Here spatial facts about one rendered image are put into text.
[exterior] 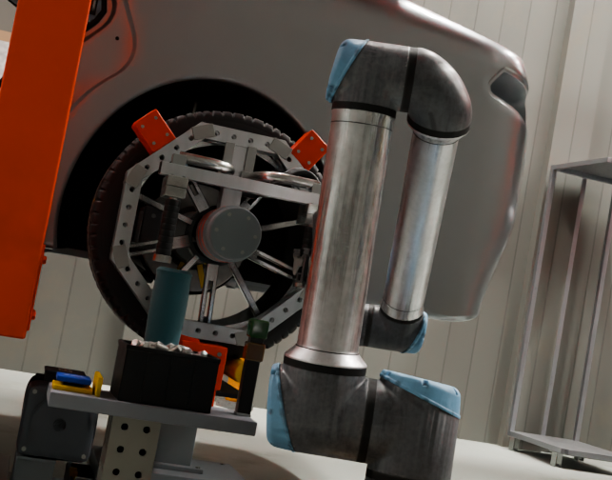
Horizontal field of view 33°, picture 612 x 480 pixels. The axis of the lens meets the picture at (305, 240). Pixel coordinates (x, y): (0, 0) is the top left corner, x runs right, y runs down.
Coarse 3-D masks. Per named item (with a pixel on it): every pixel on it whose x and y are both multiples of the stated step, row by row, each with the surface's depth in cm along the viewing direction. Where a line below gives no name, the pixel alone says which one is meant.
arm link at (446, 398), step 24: (384, 384) 181; (408, 384) 178; (432, 384) 178; (384, 408) 177; (408, 408) 177; (432, 408) 177; (456, 408) 180; (384, 432) 176; (408, 432) 176; (432, 432) 177; (456, 432) 181; (360, 456) 179; (384, 456) 178; (408, 456) 176; (432, 456) 176
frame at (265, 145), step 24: (168, 144) 259; (192, 144) 260; (216, 144) 267; (240, 144) 263; (264, 144) 265; (144, 168) 257; (288, 168) 266; (120, 216) 255; (120, 264) 255; (144, 288) 256; (264, 312) 269; (288, 312) 266; (192, 336) 259; (216, 336) 261; (240, 336) 262
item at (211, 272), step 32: (256, 160) 280; (192, 192) 270; (192, 224) 270; (288, 224) 277; (192, 256) 270; (256, 256) 275; (288, 256) 292; (288, 288) 275; (192, 320) 287; (224, 320) 286
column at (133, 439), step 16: (112, 416) 212; (112, 432) 211; (128, 432) 212; (144, 432) 213; (112, 448) 211; (128, 448) 212; (144, 448) 213; (112, 464) 211; (128, 464) 212; (144, 464) 213
